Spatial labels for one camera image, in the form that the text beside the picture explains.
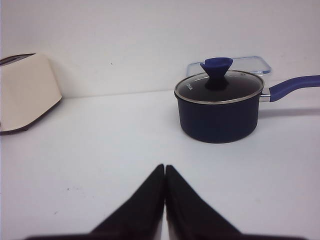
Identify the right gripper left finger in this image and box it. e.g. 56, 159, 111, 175
91, 164, 166, 240

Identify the clear plastic container blue rim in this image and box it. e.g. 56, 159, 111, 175
186, 56, 272, 77

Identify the glass lid with blue knob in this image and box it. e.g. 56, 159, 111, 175
174, 57, 264, 105

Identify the dark blue saucepan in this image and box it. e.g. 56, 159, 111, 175
174, 75, 320, 144

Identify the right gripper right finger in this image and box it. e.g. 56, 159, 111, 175
165, 165, 248, 240

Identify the cream two-slot toaster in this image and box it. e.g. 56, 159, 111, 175
0, 53, 62, 136

